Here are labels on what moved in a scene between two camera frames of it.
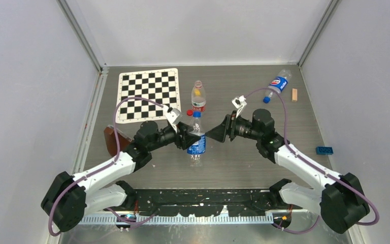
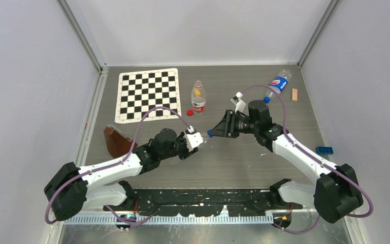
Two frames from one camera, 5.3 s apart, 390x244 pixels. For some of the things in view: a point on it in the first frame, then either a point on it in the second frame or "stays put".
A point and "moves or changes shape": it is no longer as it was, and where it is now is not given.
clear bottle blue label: [197, 150] moves or changes shape
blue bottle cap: [197, 114] moves or changes shape
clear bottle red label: [198, 97] stays put
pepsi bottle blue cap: [279, 83] stays put
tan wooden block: [294, 95] stays put
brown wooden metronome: [110, 142] stays put
